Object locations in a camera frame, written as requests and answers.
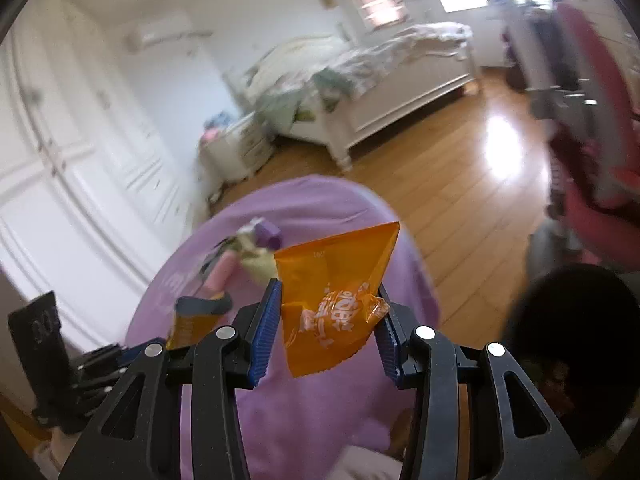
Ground orange snack bag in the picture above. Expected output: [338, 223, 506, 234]
[274, 222, 400, 378]

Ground purple white spray bottle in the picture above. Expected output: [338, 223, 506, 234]
[235, 217, 283, 252]

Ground black trash bin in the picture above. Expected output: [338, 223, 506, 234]
[501, 263, 639, 456]

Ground pink tube package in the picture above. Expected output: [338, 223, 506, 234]
[201, 249, 240, 298]

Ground purple round tablecloth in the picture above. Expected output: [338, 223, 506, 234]
[125, 176, 413, 479]

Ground white nightstand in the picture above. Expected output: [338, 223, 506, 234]
[201, 113, 273, 184]

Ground white wardrobe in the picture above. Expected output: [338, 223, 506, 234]
[1, 0, 205, 351]

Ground white wooden bed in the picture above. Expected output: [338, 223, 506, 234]
[227, 22, 480, 172]

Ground white air conditioner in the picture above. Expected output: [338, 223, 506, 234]
[122, 12, 213, 53]

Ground pink grey desk chair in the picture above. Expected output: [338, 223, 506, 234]
[499, 0, 639, 278]

